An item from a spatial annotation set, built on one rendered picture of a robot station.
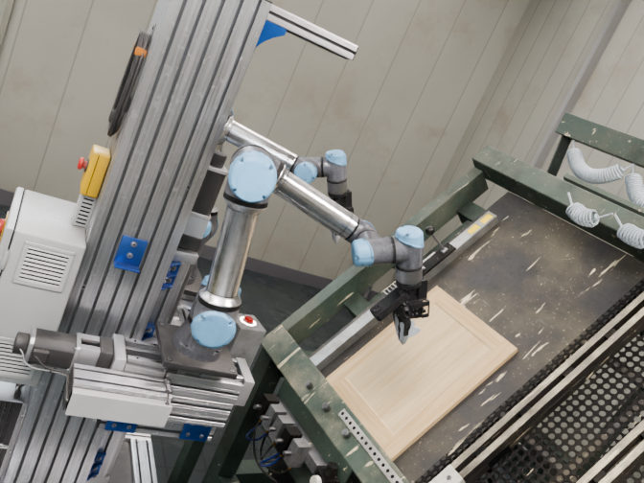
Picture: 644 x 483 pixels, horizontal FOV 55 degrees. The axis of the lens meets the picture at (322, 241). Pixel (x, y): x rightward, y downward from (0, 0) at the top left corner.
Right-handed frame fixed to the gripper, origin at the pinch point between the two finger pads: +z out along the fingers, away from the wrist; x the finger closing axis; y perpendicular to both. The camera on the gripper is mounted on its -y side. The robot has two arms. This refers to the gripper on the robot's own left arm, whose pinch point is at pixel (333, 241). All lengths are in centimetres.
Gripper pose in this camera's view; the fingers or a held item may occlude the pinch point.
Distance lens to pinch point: 239.2
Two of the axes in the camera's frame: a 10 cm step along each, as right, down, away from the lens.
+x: -3.1, -3.9, 8.7
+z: 0.5, 9.0, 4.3
